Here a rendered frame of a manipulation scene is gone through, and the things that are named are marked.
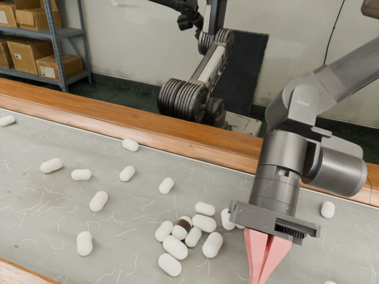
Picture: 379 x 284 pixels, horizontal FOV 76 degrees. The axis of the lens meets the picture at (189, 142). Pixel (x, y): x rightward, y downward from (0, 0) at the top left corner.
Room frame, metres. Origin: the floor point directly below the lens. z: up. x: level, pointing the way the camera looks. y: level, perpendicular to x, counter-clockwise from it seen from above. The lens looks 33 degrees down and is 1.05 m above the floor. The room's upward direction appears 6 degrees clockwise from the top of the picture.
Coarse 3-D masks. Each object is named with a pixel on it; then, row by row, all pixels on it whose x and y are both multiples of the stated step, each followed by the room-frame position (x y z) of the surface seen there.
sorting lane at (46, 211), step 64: (0, 128) 0.44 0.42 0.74; (64, 128) 0.47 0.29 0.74; (0, 192) 0.26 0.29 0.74; (64, 192) 0.28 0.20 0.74; (128, 192) 0.29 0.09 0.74; (192, 192) 0.31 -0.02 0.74; (0, 256) 0.16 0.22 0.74; (64, 256) 0.17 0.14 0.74; (128, 256) 0.18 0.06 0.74; (192, 256) 0.19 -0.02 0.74; (320, 256) 0.21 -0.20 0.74
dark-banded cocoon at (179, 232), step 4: (184, 216) 0.24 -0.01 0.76; (188, 220) 0.23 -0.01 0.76; (176, 228) 0.21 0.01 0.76; (180, 228) 0.21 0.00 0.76; (172, 232) 0.21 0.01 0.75; (176, 232) 0.21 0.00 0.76; (180, 232) 0.21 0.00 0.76; (184, 232) 0.21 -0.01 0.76; (176, 236) 0.21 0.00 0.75; (180, 236) 0.21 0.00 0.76; (184, 236) 0.21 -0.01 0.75; (180, 240) 0.21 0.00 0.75
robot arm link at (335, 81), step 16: (368, 48) 0.39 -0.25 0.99; (336, 64) 0.36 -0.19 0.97; (352, 64) 0.36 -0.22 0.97; (368, 64) 0.37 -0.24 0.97; (304, 80) 0.33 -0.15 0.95; (320, 80) 0.33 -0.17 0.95; (336, 80) 0.33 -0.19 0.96; (352, 80) 0.34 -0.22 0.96; (368, 80) 0.35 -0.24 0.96; (288, 96) 0.31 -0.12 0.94; (320, 96) 0.31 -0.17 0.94; (336, 96) 0.31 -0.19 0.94; (272, 112) 0.32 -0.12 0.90; (320, 112) 0.29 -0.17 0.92
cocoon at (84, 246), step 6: (78, 234) 0.19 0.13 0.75; (84, 234) 0.19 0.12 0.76; (90, 234) 0.20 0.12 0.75; (78, 240) 0.18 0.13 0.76; (84, 240) 0.18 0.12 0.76; (90, 240) 0.19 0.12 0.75; (78, 246) 0.18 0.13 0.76; (84, 246) 0.18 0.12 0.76; (90, 246) 0.18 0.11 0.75; (78, 252) 0.17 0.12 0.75; (84, 252) 0.17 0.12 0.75
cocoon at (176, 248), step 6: (168, 240) 0.19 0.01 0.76; (174, 240) 0.20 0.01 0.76; (168, 246) 0.19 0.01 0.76; (174, 246) 0.19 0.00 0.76; (180, 246) 0.19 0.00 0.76; (186, 246) 0.19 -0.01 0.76; (174, 252) 0.18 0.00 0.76; (180, 252) 0.18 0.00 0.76; (186, 252) 0.18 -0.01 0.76; (180, 258) 0.18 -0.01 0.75
